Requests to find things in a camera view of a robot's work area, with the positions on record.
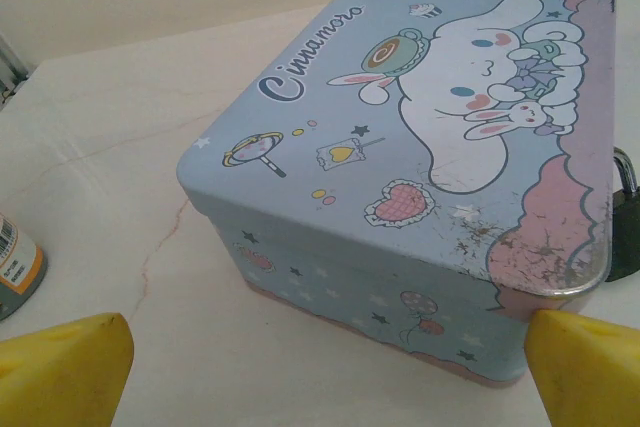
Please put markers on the dark grey padlock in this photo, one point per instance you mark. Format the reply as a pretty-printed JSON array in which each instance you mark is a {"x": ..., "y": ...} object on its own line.
[{"x": 626, "y": 237}]

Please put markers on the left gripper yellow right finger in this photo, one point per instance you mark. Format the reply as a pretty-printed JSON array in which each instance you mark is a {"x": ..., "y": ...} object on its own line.
[{"x": 585, "y": 377}]

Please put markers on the orange-cap spice bottle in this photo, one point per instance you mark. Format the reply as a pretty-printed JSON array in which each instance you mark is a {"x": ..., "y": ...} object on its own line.
[{"x": 20, "y": 277}]

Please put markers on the blue cartoon tin box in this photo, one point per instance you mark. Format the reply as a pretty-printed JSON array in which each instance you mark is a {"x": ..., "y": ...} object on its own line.
[{"x": 380, "y": 187}]

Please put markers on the aluminium left side rail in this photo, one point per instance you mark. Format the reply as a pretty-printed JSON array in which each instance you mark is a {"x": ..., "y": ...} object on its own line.
[{"x": 10, "y": 67}]

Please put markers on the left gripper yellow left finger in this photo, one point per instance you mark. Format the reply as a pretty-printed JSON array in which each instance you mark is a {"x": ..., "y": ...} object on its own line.
[{"x": 60, "y": 377}]

